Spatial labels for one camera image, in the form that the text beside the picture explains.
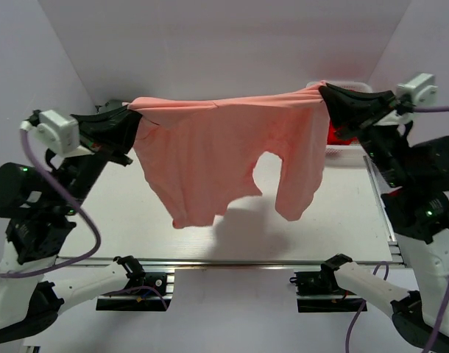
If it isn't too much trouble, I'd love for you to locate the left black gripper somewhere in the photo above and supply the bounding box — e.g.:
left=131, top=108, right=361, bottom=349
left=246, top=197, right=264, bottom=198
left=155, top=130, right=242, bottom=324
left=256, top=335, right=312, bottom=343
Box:
left=49, top=99, right=144, bottom=215

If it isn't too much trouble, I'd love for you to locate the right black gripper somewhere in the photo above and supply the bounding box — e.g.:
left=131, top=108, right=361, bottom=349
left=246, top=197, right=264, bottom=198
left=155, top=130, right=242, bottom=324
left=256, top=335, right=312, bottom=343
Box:
left=321, top=82, right=414, bottom=187

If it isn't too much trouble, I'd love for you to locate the pink t shirt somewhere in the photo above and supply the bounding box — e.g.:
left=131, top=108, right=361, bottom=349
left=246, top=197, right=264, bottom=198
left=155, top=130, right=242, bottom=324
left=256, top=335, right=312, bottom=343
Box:
left=128, top=82, right=329, bottom=229

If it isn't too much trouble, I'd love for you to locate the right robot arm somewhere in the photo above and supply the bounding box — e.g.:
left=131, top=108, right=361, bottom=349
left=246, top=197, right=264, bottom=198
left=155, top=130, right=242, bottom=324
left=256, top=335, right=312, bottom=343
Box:
left=319, top=83, right=449, bottom=352

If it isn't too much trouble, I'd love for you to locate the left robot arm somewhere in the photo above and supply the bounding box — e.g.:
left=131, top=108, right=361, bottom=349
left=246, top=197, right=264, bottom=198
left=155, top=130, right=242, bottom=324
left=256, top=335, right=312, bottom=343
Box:
left=0, top=105, right=145, bottom=344

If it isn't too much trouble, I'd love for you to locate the folded green t shirt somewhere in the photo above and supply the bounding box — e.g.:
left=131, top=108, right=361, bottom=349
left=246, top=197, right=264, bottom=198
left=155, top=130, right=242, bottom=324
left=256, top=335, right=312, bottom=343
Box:
left=96, top=99, right=128, bottom=113

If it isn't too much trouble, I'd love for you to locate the red t shirt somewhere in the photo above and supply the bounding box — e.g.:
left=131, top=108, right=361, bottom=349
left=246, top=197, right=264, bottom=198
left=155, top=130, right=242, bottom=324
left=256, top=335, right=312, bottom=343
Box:
left=327, top=122, right=358, bottom=146

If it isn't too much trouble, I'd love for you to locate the white plastic basket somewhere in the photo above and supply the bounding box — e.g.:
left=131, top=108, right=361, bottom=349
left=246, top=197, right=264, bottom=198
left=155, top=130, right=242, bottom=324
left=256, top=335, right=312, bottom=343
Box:
left=325, top=80, right=373, bottom=168

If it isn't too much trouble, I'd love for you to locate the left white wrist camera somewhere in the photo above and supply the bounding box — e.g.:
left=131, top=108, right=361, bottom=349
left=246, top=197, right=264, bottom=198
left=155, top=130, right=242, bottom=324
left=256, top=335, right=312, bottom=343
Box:
left=21, top=110, right=93, bottom=158

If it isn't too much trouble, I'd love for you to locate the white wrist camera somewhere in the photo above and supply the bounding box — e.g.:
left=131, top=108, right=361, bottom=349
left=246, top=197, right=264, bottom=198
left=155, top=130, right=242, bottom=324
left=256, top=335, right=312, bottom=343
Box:
left=375, top=73, right=438, bottom=126
left=21, top=110, right=93, bottom=158

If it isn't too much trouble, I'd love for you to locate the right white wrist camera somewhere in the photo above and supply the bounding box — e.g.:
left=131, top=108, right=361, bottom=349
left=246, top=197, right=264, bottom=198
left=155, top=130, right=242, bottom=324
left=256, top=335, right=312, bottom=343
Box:
left=375, top=73, right=438, bottom=126

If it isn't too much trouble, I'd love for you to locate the aluminium rail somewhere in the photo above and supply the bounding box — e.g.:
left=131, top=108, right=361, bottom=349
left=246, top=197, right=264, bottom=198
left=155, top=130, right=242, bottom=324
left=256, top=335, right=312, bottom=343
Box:
left=68, top=254, right=406, bottom=268

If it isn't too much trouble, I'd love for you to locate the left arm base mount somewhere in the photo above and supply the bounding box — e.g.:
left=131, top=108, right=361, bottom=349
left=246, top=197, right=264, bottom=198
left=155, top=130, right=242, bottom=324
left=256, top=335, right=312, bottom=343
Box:
left=96, top=256, right=171, bottom=312

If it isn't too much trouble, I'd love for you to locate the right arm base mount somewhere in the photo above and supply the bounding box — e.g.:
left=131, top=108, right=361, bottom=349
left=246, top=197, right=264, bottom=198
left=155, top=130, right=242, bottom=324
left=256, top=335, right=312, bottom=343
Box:
left=289, top=254, right=364, bottom=313

